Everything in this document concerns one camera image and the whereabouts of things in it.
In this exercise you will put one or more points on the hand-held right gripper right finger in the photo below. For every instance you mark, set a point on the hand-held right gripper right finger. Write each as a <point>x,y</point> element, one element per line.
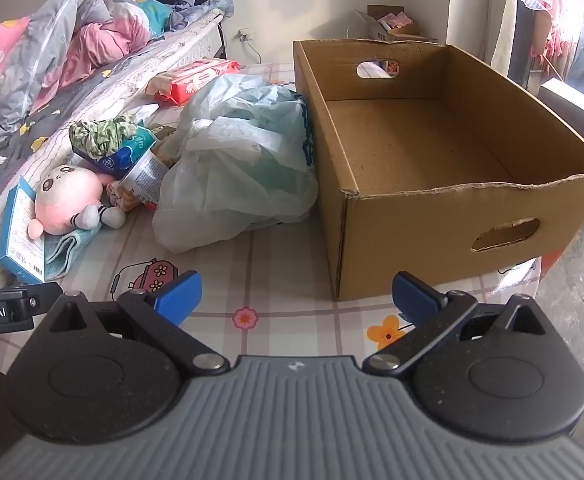
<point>411,292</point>

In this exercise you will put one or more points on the large brown cardboard box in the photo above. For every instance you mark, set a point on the large brown cardboard box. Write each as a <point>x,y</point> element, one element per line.
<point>421,130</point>

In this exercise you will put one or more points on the teal striped towel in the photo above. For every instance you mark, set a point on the teal striped towel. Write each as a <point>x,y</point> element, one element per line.
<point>67,247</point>

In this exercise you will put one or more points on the lavender blue cloth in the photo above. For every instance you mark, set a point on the lavender blue cloth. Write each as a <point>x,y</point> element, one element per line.
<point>202,10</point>

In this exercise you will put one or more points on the green fabric scrunchie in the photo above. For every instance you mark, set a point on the green fabric scrunchie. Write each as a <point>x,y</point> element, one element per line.
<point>99,135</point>

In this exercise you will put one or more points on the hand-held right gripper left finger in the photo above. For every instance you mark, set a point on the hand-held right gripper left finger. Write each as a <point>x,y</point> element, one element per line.
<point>179,295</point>

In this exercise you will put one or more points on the blue paper box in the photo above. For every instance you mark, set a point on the blue paper box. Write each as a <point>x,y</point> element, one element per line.
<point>17,240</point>

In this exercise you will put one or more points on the hanging pink dress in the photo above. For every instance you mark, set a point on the hanging pink dress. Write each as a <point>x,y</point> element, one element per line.
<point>551,5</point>

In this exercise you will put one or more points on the bed mattress with grey sheet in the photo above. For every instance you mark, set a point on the bed mattress with grey sheet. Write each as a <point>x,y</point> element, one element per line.
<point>137,67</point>

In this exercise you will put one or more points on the checked floral mat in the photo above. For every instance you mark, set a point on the checked floral mat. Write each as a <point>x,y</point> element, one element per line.
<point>282,280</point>

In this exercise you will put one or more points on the blue tissue packet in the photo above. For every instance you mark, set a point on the blue tissue packet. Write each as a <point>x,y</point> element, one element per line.
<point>122,157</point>

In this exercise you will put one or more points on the pink plush toy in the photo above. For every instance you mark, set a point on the pink plush toy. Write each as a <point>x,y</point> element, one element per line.
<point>67,195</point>

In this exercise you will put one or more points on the red wet wipes pack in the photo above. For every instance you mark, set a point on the red wet wipes pack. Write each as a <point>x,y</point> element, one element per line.
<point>192,77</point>

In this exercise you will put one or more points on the pale crumpled plastic bag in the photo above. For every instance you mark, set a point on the pale crumpled plastic bag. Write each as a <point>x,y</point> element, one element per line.
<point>232,160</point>

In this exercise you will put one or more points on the pink and grey quilt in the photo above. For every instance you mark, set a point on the pink and grey quilt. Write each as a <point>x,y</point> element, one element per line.
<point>47,45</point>

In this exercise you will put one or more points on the open cardboard box with packets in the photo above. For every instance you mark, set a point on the open cardboard box with packets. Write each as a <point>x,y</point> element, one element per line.
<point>371,22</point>

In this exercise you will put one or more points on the white wall outlet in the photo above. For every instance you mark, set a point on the white wall outlet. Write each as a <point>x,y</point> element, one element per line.
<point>244,35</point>

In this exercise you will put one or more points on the dark door post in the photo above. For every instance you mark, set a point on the dark door post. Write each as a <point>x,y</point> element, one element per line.
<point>524,45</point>

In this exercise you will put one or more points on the teal printed pillow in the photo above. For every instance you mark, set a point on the teal printed pillow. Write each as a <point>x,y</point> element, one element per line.
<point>154,15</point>

